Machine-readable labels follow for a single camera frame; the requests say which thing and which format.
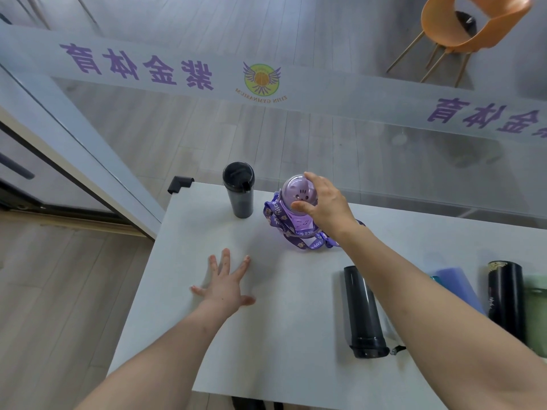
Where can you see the orange plastic chair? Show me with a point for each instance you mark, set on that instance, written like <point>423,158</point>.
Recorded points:
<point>444,25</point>

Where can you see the black table corner guard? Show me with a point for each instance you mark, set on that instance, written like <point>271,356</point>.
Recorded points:
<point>179,183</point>

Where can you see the purple bottle with domed lid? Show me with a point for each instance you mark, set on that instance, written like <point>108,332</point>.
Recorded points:
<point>295,189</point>

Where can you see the round yellow green logo sticker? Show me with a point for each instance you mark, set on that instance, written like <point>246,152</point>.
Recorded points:
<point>261,80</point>

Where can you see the lilac matte bottle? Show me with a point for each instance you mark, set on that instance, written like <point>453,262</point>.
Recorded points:
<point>459,286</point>

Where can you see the black chair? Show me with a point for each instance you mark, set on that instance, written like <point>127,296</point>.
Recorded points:
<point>256,404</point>

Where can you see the person's right forearm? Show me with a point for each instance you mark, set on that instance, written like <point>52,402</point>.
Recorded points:
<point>427,320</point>

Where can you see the person's left thumb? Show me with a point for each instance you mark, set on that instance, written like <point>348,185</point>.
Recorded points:
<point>248,301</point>

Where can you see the teal bottle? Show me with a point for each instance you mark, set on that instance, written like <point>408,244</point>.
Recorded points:
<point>434,279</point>

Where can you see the person's left little finger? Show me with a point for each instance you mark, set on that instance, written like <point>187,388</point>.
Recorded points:
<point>198,289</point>

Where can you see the person's left forearm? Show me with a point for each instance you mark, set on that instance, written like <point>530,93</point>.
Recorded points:
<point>171,358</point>

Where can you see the person's left hand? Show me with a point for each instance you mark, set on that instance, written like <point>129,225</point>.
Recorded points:
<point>224,292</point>

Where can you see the person's left middle finger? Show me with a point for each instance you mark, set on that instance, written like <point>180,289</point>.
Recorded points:
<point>226,261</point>

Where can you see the pale green bottle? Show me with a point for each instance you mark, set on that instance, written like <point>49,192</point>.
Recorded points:
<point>537,315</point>

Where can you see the grey framed glass door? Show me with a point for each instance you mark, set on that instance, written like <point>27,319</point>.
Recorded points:
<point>64,149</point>

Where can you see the black round base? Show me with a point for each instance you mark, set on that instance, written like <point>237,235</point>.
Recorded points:
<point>466,23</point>

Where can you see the black bottle with gold print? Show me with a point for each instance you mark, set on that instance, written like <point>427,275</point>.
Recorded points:
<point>508,294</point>

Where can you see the person's right thumb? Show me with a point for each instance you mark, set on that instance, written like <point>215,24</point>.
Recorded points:
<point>303,206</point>

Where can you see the black tumbler with flip lid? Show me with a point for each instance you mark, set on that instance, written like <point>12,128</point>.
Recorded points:
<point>239,192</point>

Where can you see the person's right hand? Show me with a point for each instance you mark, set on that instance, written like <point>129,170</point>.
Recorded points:
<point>331,211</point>

